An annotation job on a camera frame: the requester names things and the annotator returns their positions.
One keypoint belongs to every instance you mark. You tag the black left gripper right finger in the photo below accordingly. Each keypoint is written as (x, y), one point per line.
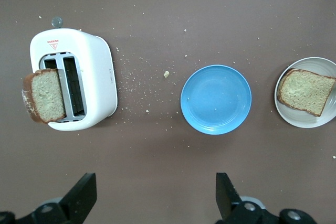
(225, 197)

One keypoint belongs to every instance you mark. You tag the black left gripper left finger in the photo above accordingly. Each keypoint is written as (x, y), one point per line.
(78, 197)

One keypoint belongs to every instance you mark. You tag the brown bread slice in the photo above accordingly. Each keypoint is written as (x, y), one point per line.
(47, 95)
(304, 91)

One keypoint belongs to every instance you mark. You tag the white two-slot toaster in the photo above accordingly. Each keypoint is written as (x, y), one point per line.
(97, 77)

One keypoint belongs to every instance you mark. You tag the large bread crumb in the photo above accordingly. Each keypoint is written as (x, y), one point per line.
(166, 74)

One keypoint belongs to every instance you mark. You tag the blue round plate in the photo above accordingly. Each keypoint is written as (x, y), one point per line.
(215, 100)

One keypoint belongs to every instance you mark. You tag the beige round plate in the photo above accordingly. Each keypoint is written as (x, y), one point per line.
(296, 121)

